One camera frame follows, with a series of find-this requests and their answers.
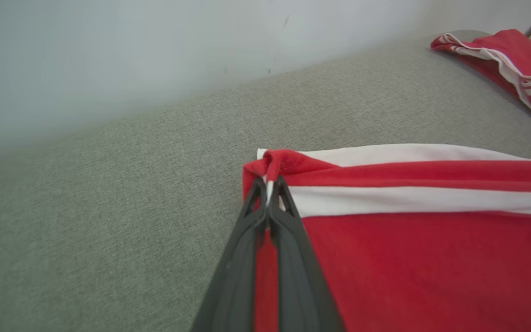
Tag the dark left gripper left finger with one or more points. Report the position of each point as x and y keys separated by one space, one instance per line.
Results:
x=240 y=276

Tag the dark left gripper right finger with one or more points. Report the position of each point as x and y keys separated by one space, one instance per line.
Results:
x=300 y=286

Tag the red jersey with white sleeves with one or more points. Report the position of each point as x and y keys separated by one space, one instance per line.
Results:
x=514 y=55

